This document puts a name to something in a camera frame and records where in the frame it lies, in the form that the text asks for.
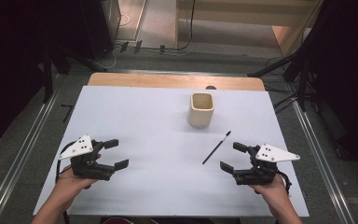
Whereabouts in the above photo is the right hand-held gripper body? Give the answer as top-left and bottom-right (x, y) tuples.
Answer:
(232, 143), (301, 187)

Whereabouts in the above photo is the black tape mark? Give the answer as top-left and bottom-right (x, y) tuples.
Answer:
(60, 104), (76, 123)

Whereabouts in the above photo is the black metal stand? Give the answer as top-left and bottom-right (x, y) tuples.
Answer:
(247, 0), (325, 113)
(40, 42), (107, 105)

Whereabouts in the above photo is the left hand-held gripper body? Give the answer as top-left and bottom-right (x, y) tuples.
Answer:
(58, 133), (116, 182)

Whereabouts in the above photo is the right hand-held gripper black cable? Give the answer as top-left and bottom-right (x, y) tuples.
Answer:
(275, 169), (294, 196)

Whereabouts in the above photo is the black hanging cable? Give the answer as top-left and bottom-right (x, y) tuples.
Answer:
(176, 0), (197, 51)

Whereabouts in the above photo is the metal floor rail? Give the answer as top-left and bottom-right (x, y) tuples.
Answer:
(291, 98), (356, 224)
(0, 90), (61, 224)

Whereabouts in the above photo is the hand-held gripper black cable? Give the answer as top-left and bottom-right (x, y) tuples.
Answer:
(55, 141), (76, 185)
(275, 169), (294, 196)

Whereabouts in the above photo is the dark curtain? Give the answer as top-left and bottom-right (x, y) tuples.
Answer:
(0, 0), (87, 154)
(304, 0), (358, 173)

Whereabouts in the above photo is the beige square pen holder cup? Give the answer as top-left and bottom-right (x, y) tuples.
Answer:
(187, 91), (215, 129)

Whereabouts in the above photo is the light wooden furniture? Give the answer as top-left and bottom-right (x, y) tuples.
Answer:
(174, 0), (324, 58)

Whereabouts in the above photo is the black cabinet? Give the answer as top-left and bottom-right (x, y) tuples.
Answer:
(79, 0), (121, 61)

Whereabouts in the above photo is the thin black pen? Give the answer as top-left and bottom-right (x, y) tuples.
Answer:
(201, 130), (232, 165)

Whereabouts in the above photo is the person's right hand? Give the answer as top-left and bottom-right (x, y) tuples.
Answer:
(248, 157), (291, 207)

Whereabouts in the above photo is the person's left hand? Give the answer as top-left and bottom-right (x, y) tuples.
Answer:
(54, 153), (103, 203)

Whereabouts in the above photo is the white table board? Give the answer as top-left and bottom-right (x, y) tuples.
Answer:
(33, 85), (310, 217)

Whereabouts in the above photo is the left hand-held gripper black cable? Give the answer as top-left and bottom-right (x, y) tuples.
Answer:
(55, 141), (76, 185)

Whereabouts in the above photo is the white floor cable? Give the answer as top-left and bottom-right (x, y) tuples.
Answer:
(98, 13), (132, 70)

